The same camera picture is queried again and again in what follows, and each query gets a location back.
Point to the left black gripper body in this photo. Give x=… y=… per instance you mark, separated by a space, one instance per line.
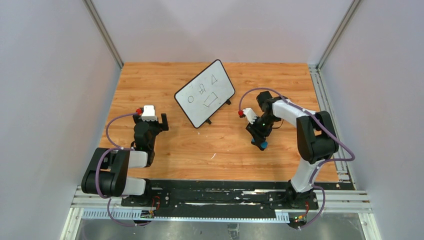
x=151 y=122

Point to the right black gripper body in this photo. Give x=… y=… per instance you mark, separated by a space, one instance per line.
x=257 y=136

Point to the blue and black eraser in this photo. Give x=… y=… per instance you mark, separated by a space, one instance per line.
x=261 y=145

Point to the black framed whiteboard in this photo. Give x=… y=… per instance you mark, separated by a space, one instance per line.
x=204 y=94

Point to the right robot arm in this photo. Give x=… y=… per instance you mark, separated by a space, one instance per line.
x=315 y=134

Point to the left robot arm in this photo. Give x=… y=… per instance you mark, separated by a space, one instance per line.
x=107 y=172

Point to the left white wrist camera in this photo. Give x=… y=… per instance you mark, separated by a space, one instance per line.
x=149 y=113

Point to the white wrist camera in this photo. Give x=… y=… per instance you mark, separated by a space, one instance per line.
x=149 y=113
x=250 y=115

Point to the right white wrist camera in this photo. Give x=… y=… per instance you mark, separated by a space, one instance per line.
x=250 y=115

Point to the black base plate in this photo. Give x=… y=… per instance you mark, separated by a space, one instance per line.
x=206 y=199

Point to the aluminium frame rail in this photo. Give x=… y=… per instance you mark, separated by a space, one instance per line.
x=344 y=213

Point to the left corner aluminium post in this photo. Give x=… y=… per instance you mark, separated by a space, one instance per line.
x=92 y=10

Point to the corner aluminium post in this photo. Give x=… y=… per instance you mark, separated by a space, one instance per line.
x=92 y=10
x=347 y=17

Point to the right corner aluminium post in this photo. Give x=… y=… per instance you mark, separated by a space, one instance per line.
x=347 y=17

